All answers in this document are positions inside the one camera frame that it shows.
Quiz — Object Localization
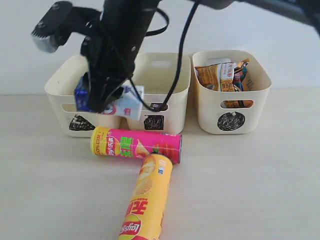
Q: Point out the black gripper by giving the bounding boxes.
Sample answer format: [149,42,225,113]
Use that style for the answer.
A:
[80,14,153,113]

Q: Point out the blue white milk carton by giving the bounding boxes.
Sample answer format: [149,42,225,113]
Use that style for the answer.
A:
[74,76,143,120]

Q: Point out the purple drink carton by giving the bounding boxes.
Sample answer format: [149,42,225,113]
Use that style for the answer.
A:
[150,103,169,112]

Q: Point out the orange noodle packet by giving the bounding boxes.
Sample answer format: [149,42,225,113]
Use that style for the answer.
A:
[195,58,251,93]

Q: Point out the yellow Lay's chip can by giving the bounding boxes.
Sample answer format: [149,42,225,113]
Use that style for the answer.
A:
[118,154,173,240]

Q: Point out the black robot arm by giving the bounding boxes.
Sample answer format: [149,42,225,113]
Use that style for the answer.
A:
[81,0,320,113]

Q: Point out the cream bin triangle mark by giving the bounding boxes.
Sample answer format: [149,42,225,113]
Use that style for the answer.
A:
[44,53,127,138]

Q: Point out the cream bin square mark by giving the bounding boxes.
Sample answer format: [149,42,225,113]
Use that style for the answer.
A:
[127,52,191,135]

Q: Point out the pink Lay's chip can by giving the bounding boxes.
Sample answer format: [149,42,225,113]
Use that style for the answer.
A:
[90,126,182,164]

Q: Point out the cream bin circle mark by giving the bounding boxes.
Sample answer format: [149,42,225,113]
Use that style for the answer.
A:
[192,50,272,135]

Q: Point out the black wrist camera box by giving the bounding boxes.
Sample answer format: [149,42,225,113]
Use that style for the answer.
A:
[31,1,102,54]

